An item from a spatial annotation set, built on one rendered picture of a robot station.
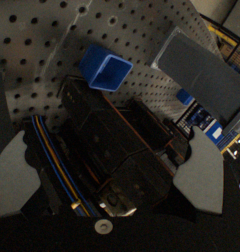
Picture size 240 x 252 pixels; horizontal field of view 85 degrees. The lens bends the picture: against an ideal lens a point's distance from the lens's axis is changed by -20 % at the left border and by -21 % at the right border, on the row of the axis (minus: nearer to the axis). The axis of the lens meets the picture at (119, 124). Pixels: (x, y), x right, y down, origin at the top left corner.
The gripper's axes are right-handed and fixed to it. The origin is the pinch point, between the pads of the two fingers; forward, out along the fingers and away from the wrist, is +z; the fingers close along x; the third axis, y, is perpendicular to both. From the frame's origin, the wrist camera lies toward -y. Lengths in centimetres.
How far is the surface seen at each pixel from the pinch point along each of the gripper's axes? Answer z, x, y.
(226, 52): 271, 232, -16
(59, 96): 32.5, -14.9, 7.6
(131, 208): 13.9, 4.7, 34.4
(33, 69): 25.6, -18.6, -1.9
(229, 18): 210, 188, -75
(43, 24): 22.9, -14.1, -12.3
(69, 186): 13.0, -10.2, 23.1
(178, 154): 36, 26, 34
